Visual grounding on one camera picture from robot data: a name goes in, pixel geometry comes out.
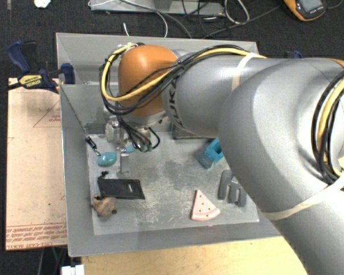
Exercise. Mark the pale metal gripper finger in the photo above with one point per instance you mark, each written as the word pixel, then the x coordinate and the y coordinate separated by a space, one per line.
pixel 110 132
pixel 124 162

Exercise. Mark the small teal object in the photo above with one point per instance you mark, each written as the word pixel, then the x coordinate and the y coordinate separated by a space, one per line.
pixel 130 148

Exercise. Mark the teal egg-shaped toy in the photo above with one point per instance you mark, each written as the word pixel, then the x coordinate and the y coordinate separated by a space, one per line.
pixel 106 159

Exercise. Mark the black flat pouch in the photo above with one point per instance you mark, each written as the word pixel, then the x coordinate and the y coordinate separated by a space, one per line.
pixel 120 188

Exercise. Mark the grey metal bin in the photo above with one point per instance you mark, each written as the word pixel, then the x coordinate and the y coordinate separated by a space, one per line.
pixel 166 182

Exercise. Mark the brown toy animal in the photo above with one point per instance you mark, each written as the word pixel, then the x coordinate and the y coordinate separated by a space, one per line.
pixel 103 205

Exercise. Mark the blue plastic box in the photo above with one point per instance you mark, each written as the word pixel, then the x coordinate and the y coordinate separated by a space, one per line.
pixel 210 155

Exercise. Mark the brown cardboard board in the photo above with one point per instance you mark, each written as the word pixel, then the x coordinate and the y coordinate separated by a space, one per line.
pixel 34 168

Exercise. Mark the pink triangular sponge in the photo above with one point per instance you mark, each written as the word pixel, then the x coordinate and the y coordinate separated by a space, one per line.
pixel 202 208

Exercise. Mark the grey plastic tool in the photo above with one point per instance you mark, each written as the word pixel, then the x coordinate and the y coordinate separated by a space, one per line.
pixel 228 186

